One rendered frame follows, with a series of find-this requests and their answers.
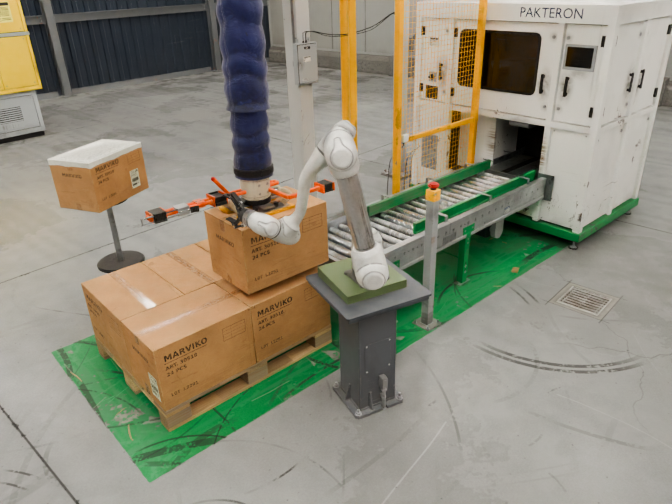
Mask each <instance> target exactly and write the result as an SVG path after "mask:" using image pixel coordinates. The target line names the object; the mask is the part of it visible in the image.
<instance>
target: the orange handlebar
mask: <svg viewBox="0 0 672 504"><path fill-rule="evenodd" d="M278 184H279V181H278V180H270V187H269V188H268V191H269V192H271V193H273V194H276V195H278V196H280V197H283V198H285V199H293V198H296V197H297V192H296V193H293V194H290V195H288V194H286V193H283V192H281V191H278V190H276V189H273V188H271V186H275V185H278ZM240 190H242V189H241V188H240V189H237V190H233V191H230V192H236V194H237V195H238V196H240V195H244V194H246V193H247V192H246V191H245V190H243V191H240ZM318 190H320V186H316V187H313V188H310V193H312V192H315V191H318ZM237 191H240V192H237ZM212 203H213V200H212V199H211V200H209V198H205V199H196V200H193V201H192V202H190V203H187V205H189V206H190V207H191V206H196V205H199V208H203V207H206V206H205V205H209V204H212Z"/></svg>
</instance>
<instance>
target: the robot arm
mask: <svg viewBox="0 0 672 504"><path fill-rule="evenodd" d="M355 134H356V127H355V126H353V125H352V124H351V123H350V122H349V121H348V120H342V121H340V122H338V123H337V124H335V125H334V126H333V127H332V128H331V129H330V130H329V131H328V132H327V133H326V134H325V136H324V137H323V138H322V139H321V141H320V142H319V144H318V145H317V147H316V148H315V150H314V152H313V153H312V155H311V157H310V158H309V160H308V161H307V163H306V165H305V166H304V168H303V170H302V172H301V174H300V178H299V182H298V192H297V203H296V209H295V211H294V212H293V214H291V215H290V216H284V217H283V218H281V219H278V220H277V219H275V218H273V217H272V216H270V215H267V214H264V213H259V212H257V211H255V210H252V209H250V210H249V209H247V208H244V207H243V204H244V202H243V201H242V200H241V199H240V198H239V196H238V195H237V194H236V193H235V192H230V193H225V194H222V195H223V196H224V197H226V198H229V199H231V200H232V202H233V203H234V205H235V208H236V210H237V216H238V218H237V220H235V219H233V218H231V217H228V218H226V220H227V221H229V222H231V224H232V226H235V227H234V229H236V228H239V227H242V228H243V227H246V226H247V227H249V228H250V229H252V231H254V232H255V233H257V234H259V235H261V236H263V237H268V238H270V239H272V240H274V241H276V242H278V243H281V244H285V245H293V244H296V243H297V242H298V241H299V239H300V236H301V235H300V231H299V229H300V228H299V224H300V223H301V221H302V219H303V218H304V216H305V213H306V210H307V205H308V199H309V193H310V187H311V183H312V180H313V178H314V176H315V175H316V174H317V173H318V172H319V171H320V170H322V169H323V168H324V167H325V166H327V165H328V168H329V170H330V173H331V175H332V176H333V177H334V178H336V181H337V185H338V188H339V192H340V196H341V199H342V203H343V207H344V210H345V214H346V218H347V222H348V225H349V229H350V233H351V236H352V242H351V260H352V269H350V270H345V271H344V275H346V276H348V277H349V278H351V279H352V280H353V281H354V282H356V283H357V284H358V285H359V287H360V288H365V289H367V290H376V289H379V288H381V287H383V286H384V285H385V283H386V282H387V280H389V279H390V276H389V271H388V265H387V262H386V258H385V255H384V252H383V244H382V238H381V235H380V234H379V232H378V231H377V230H376V229H374V228H372V227H371V224H370V220H369V216H368V212H367V208H366V204H365V200H364V196H363V192H362V188H361V184H360V180H359V176H358V171H359V159H358V152H357V149H356V145H355V142H354V140H353V139H354V137H355ZM240 221H241V222H242V224H241V225H238V223H239V222H240Z"/></svg>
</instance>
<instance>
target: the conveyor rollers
mask: <svg viewBox="0 0 672 504"><path fill-rule="evenodd" d="M509 180H511V179H509V178H505V177H501V176H497V175H493V174H489V173H485V172H480V173H477V174H475V175H472V176H470V177H467V178H465V179H462V180H460V181H457V182H455V183H452V184H450V185H447V186H445V187H443V188H440V190H441V193H440V200H439V211H441V210H443V209H445V208H448V207H450V206H452V205H455V204H457V203H459V202H461V201H464V200H466V199H468V198H470V197H473V196H475V195H477V194H480V193H482V192H484V191H486V190H489V189H491V188H493V187H496V186H498V185H500V184H502V183H505V182H507V181H509ZM425 217H426V194H425V195H423V196H420V197H418V198H415V199H413V200H410V201H408V202H405V203H403V204H400V205H398V206H395V207H393V208H390V209H388V210H385V211H383V212H380V213H378V214H375V215H373V216H370V217H369V220H370V224H371V227H372V228H374V229H376V230H377V231H378V232H379V234H380V235H381V238H382V244H383V248H384V249H386V248H388V247H390V246H392V245H395V244H397V243H399V242H401V241H403V240H406V239H408V238H410V237H412V236H414V235H416V234H413V222H416V221H418V220H420V219H423V218H425ZM330 233H331V234H330ZM332 234H333V235H332ZM350 234H351V233H350V229H349V225H348V222H347V226H346V225H344V224H342V223H341V224H339V226H338V229H336V228H334V227H331V228H330V229H329V233H328V240H329V241H328V255H330V256H332V257H334V258H337V259H339V260H344V259H348V258H351V251H350V250H351V242H352V236H351V235H350ZM337 236H338V237H337ZM339 237H340V238H339ZM346 240H347V241H346ZM330 241H331V242H330ZM348 241H349V242H348ZM332 242H333V243H332ZM334 243H336V244H334ZM337 244H338V245H337ZM339 245H340V246H339ZM341 246H342V247H341ZM343 247H344V248H343ZM346 248H347V249H346ZM329 249H330V250H329ZM348 249H349V250H348ZM384 249H383V250H384ZM331 250H333V251H335V252H337V253H339V254H337V253H335V252H333V251H331ZM340 254H341V255H340ZM342 255H343V256H342ZM344 256H345V257H344ZM346 257H348V258H346Z"/></svg>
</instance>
